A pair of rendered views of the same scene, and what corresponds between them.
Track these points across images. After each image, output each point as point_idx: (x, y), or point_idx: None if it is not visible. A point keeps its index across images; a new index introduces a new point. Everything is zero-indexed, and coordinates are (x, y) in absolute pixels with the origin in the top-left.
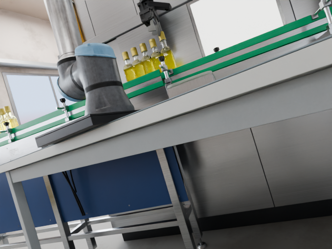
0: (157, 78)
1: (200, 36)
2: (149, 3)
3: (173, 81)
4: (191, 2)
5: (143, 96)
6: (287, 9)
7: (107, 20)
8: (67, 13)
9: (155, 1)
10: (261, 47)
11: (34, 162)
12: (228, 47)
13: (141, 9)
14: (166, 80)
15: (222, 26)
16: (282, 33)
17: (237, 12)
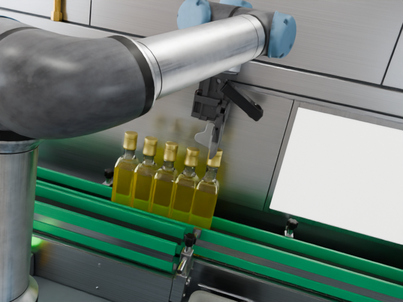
0: (167, 256)
1: (282, 169)
2: (226, 88)
3: (193, 247)
4: (304, 105)
5: (127, 269)
6: None
7: (128, 11)
8: (13, 220)
9: (238, 93)
10: (357, 295)
11: None
12: (311, 261)
13: (202, 81)
14: (178, 278)
15: (326, 181)
16: (399, 298)
17: (364, 177)
